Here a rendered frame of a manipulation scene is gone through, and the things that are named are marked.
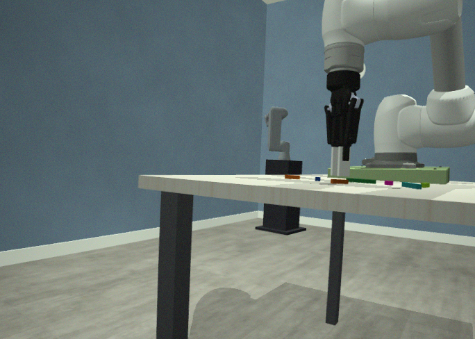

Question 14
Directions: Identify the turquoise rod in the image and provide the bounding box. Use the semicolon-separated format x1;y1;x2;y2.
401;182;422;189

